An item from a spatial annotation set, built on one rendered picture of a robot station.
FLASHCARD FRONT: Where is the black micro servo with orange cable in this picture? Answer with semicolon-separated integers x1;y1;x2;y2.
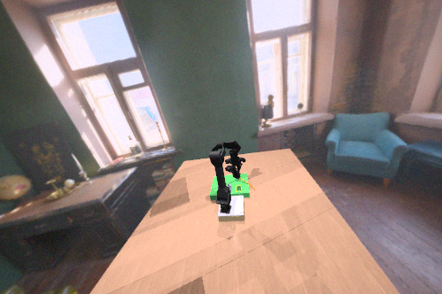
231;171;254;189

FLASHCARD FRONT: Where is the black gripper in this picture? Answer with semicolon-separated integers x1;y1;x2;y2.
225;156;245;174

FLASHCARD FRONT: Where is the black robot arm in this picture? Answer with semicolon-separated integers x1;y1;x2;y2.
209;141;241;214

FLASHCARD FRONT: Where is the green flat block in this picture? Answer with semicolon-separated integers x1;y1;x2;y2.
210;174;250;200

